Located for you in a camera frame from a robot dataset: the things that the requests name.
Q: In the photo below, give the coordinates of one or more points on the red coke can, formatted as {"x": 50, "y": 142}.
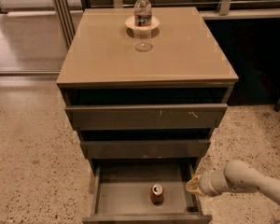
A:
{"x": 156, "y": 194}

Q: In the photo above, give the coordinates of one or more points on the top grey drawer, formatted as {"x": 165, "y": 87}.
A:
{"x": 145, "y": 117}

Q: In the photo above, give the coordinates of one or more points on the clear plastic water bottle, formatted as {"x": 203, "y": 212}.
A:
{"x": 142, "y": 13}

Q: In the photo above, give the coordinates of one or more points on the grey drawer cabinet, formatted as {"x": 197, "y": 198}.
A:
{"x": 185, "y": 66}

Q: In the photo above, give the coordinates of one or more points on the middle grey drawer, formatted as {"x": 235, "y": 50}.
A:
{"x": 145, "y": 149}

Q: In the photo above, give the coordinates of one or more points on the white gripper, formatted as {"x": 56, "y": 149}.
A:
{"x": 205, "y": 183}

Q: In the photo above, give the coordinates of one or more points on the white round plate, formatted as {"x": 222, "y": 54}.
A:
{"x": 130, "y": 24}

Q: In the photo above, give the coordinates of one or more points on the bottom grey open drawer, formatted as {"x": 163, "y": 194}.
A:
{"x": 122, "y": 196}

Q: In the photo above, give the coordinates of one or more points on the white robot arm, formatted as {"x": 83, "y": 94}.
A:
{"x": 235, "y": 177}

